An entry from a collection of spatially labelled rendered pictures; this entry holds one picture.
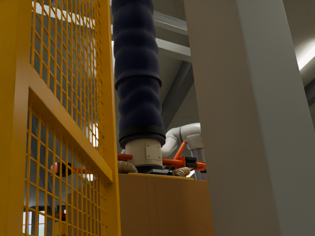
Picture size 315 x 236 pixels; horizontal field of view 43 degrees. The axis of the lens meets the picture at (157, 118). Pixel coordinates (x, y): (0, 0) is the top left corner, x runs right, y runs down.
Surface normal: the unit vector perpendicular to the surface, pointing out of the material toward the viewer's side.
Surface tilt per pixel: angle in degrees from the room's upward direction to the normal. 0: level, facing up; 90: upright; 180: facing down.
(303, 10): 180
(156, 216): 90
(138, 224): 90
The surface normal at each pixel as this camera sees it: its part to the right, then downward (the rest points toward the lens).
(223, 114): -0.83, -0.14
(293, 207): 0.55, -0.36
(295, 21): 0.08, 0.92
